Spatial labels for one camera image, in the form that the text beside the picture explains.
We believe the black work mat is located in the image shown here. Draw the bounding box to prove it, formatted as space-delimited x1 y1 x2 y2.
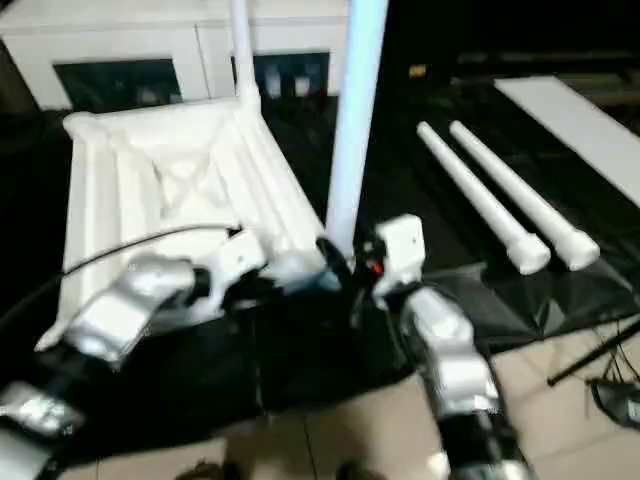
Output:
0 84 640 451

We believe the white plastic table top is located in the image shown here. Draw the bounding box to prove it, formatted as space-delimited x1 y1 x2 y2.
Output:
34 97 351 351

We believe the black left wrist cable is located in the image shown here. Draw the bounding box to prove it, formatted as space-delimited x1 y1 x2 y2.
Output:
0 223 242 326

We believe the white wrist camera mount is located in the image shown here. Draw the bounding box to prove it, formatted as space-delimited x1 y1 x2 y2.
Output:
192 229 272 322
372 213 427 309

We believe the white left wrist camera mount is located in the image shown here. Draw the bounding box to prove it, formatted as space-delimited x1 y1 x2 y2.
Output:
192 229 272 322

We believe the white plastic table leg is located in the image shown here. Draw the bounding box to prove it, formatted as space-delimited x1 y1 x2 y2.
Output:
228 0 264 114
324 0 390 251
415 121 552 275
448 119 601 272

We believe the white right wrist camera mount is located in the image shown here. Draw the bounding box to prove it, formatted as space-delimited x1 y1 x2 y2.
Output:
372 213 427 309

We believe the white cabinet with openings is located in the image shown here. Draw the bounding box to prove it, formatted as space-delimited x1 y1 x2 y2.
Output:
0 0 352 111

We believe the flat white board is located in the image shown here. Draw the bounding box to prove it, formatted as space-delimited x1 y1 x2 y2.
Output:
493 75 640 206

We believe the black router with antennas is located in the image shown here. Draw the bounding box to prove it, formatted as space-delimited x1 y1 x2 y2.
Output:
587 377 640 427

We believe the black folding stand leg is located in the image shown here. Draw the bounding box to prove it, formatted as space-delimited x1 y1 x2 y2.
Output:
547 327 640 388

